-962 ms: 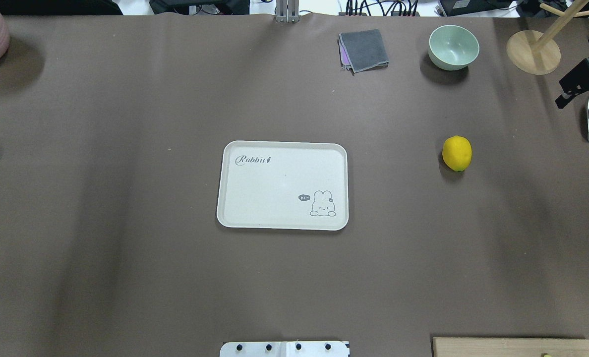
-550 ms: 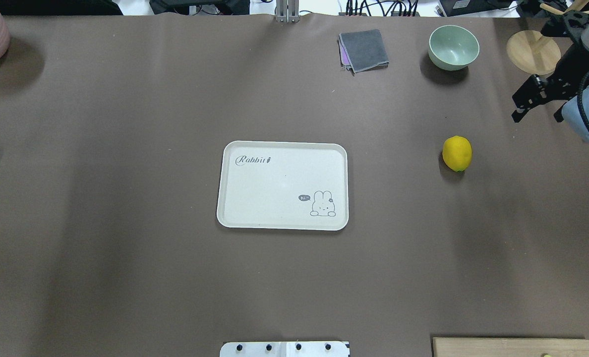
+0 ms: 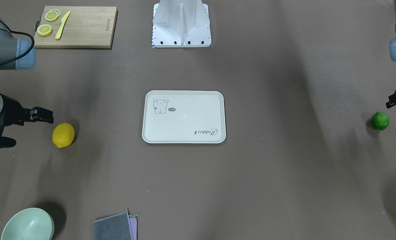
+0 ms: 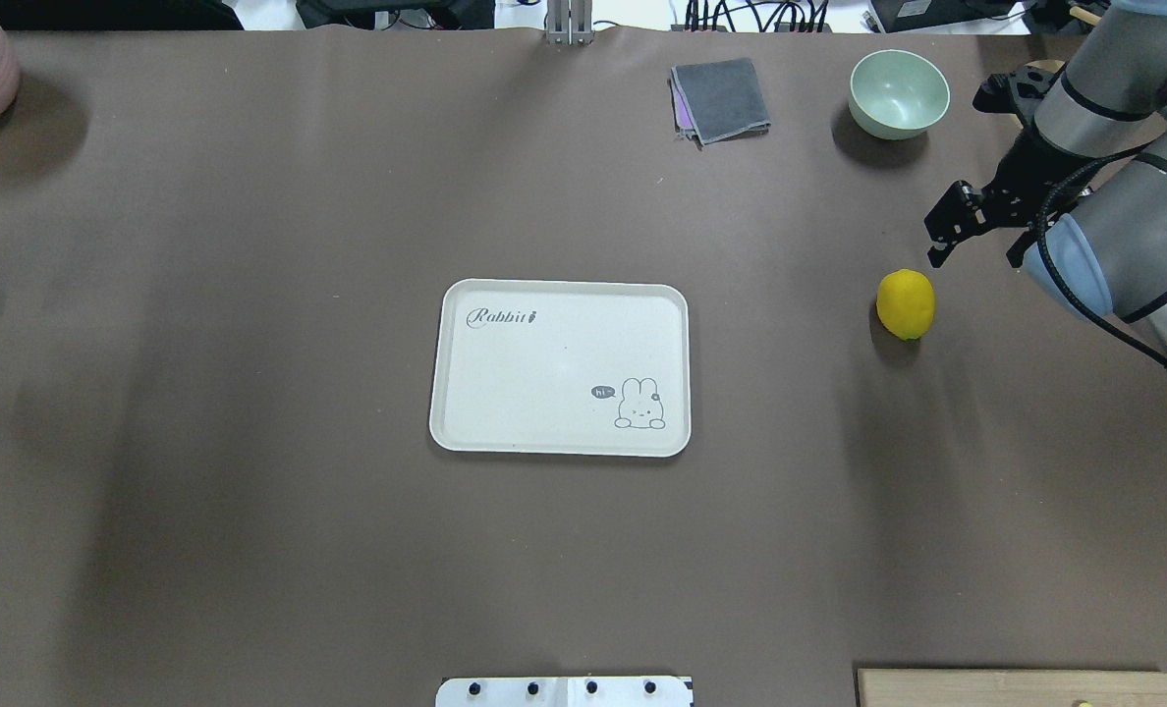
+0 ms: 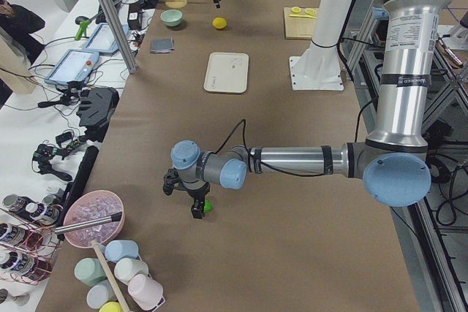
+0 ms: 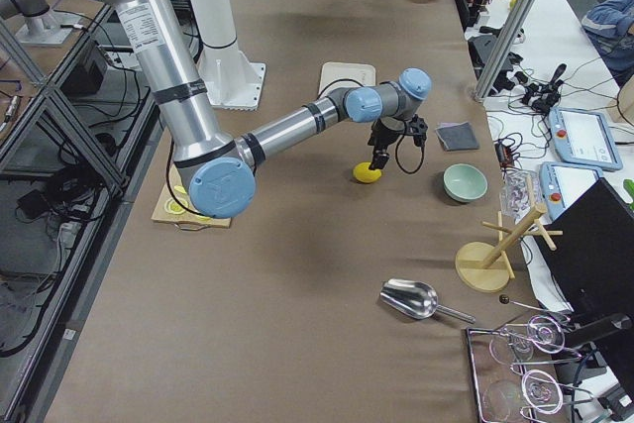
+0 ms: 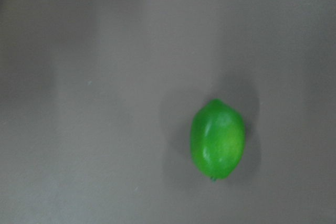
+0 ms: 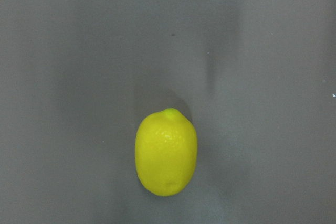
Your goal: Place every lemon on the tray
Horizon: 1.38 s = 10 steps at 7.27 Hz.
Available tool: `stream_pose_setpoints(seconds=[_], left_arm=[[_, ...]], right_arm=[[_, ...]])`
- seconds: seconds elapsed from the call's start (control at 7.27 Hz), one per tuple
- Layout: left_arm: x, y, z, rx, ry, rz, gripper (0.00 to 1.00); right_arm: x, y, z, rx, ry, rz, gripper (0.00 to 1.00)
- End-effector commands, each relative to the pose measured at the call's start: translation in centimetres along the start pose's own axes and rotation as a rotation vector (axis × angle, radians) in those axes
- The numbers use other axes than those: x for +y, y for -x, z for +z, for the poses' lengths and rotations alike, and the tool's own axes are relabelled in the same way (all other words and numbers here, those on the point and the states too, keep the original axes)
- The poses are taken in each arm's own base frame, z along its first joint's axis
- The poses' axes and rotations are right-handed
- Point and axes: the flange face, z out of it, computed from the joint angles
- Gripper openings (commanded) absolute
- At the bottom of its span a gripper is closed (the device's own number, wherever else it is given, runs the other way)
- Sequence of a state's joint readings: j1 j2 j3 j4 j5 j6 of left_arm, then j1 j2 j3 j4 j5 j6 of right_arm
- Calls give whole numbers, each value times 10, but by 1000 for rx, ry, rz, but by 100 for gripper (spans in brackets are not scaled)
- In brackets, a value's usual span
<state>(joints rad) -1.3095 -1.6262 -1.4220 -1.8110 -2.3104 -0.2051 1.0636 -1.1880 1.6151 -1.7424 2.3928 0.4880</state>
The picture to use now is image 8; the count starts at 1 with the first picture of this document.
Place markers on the yellow lemon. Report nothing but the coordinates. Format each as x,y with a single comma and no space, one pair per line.
165,152

